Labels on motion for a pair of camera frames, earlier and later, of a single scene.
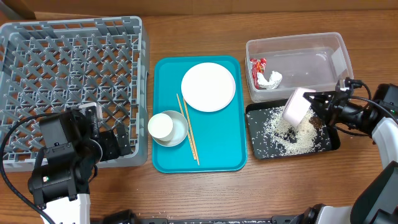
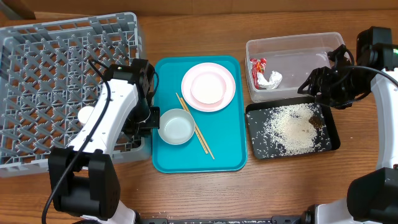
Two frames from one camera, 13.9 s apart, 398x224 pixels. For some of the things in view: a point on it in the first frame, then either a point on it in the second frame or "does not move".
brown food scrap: x=316 y=122 does not move
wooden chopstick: x=191 y=130 to x=199 y=131
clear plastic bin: x=274 y=65 does not move
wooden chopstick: x=186 y=126 to x=194 y=129
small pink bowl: x=297 y=106 to x=208 y=88
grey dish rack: x=49 y=66 does not move
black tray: x=273 y=136 does not move
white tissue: x=275 y=79 does not move
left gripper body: x=109 y=149 to x=142 y=119
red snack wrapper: x=258 y=66 does not move
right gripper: x=325 y=104 to x=319 y=82
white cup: x=160 y=126 to x=84 y=113
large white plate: x=208 y=87 does not move
